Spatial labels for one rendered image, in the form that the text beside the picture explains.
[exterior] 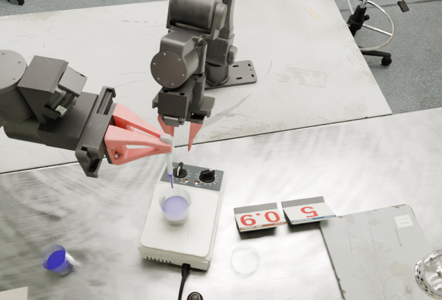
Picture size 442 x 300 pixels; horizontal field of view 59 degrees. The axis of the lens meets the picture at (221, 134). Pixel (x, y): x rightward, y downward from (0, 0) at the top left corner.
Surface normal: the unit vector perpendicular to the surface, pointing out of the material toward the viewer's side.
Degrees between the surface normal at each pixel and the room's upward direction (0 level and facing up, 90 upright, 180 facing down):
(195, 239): 0
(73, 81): 36
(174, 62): 59
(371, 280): 0
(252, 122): 0
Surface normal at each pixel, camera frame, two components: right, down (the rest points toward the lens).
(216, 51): -0.23, 0.45
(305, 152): 0.04, -0.53
